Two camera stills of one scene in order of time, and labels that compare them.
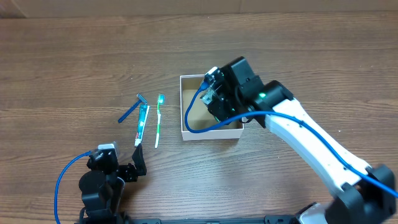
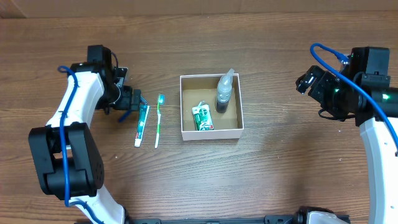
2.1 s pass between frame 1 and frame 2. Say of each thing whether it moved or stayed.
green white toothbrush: stayed
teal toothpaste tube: stayed
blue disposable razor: stayed
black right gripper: moved
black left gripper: moved
